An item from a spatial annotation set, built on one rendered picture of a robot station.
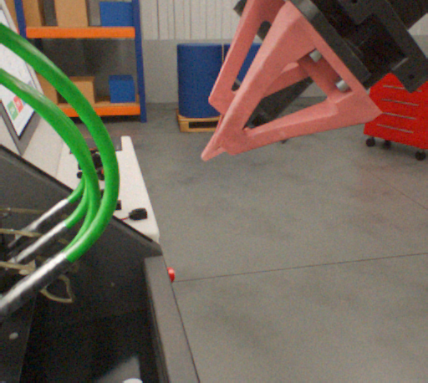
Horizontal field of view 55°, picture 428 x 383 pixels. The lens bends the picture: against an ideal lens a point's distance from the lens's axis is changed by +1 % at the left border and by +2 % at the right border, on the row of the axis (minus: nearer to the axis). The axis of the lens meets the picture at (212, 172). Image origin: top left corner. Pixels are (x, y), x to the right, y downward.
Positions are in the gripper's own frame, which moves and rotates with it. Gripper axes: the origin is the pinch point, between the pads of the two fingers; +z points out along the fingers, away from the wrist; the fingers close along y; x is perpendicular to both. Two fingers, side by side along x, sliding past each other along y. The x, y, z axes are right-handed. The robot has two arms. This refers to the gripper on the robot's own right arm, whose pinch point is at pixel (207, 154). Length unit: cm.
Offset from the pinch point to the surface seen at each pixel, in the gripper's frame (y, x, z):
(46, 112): 16.9, 8.5, 5.9
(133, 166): -1, -58, 31
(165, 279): -12.9, -9.6, 24.2
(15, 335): 2.5, 6.4, 34.2
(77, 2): 131, -497, 90
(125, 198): -2.6, -36.6, 30.1
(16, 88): 20.2, 9.1, 5.6
